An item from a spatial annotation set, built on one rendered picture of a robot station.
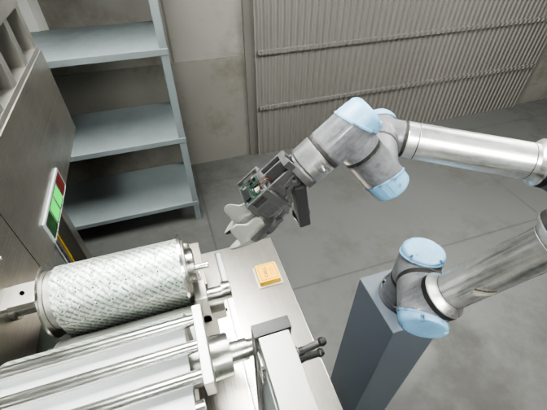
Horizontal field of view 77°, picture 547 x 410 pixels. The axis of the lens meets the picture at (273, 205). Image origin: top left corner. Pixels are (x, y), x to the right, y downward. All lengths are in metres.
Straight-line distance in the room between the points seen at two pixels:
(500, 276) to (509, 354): 1.56
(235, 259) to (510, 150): 0.84
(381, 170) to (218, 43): 2.27
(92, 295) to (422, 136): 0.70
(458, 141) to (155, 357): 0.65
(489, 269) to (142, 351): 0.67
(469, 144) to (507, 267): 0.25
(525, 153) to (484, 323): 1.70
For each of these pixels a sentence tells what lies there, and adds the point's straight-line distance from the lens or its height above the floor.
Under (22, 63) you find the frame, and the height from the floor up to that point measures 1.47.
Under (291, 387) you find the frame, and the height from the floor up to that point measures 1.44.
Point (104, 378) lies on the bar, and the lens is 0.47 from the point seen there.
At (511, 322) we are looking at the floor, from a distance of 2.50.
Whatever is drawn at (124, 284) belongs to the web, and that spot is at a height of 1.30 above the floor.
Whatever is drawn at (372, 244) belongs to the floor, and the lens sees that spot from 2.52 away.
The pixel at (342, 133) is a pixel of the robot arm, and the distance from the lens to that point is 0.60.
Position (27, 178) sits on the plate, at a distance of 1.04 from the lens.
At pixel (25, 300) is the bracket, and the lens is 0.80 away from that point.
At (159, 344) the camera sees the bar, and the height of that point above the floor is 1.44.
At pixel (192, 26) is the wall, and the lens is 2.72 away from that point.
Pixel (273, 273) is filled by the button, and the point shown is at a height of 0.92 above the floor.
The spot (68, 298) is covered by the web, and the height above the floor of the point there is 1.30.
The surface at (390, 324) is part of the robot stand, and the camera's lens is 1.13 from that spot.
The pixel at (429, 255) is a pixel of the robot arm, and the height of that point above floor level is 1.13.
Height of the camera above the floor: 1.85
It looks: 43 degrees down
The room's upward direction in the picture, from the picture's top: straight up
